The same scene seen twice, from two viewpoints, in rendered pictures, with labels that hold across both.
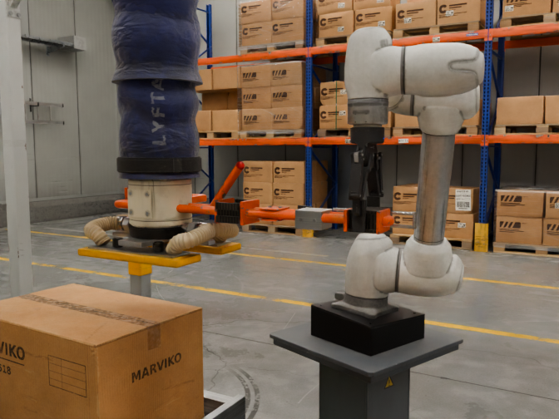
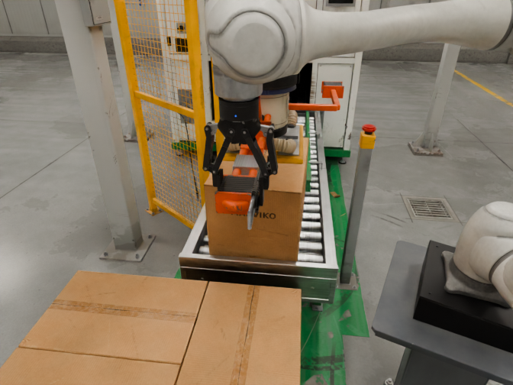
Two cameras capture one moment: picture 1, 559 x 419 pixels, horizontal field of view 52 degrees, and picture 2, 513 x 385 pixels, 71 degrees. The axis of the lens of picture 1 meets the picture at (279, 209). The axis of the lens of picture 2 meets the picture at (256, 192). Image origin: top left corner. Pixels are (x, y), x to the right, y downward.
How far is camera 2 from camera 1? 1.37 m
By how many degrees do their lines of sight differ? 67
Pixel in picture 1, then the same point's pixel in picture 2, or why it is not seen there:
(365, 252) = (474, 224)
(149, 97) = not seen: hidden behind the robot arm
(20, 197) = (450, 53)
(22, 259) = (437, 100)
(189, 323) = (285, 198)
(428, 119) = not seen: outside the picture
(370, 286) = (466, 261)
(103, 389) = (209, 209)
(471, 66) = (217, 45)
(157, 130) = not seen: hidden behind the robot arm
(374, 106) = (216, 76)
